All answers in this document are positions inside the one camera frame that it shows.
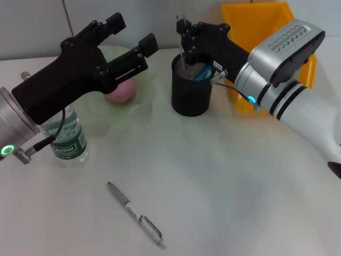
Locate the pink peach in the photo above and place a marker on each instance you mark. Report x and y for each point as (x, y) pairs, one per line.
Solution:
(125, 92)

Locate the translucent green fruit bowl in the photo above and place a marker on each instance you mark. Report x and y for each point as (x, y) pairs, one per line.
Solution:
(141, 88)

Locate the clear bottle with green label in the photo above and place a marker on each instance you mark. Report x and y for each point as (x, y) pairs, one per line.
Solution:
(69, 149)

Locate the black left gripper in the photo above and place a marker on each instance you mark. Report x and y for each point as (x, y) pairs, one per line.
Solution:
(66, 77)

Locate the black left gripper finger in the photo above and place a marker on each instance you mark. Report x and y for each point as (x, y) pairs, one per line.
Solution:
(149, 45)

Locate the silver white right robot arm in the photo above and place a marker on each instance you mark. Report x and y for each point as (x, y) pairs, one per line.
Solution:
(287, 80)

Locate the yellow plastic bin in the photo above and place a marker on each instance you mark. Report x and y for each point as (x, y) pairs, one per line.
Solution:
(253, 16)

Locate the grey white pen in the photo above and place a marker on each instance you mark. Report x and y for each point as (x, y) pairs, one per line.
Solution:
(133, 210)

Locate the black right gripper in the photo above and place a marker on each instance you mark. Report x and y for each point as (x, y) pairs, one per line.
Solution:
(215, 45)

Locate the black mesh pen holder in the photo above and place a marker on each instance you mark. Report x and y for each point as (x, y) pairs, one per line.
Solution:
(190, 98)

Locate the blue scissors with sheath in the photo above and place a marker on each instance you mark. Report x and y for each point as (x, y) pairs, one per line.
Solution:
(203, 73)

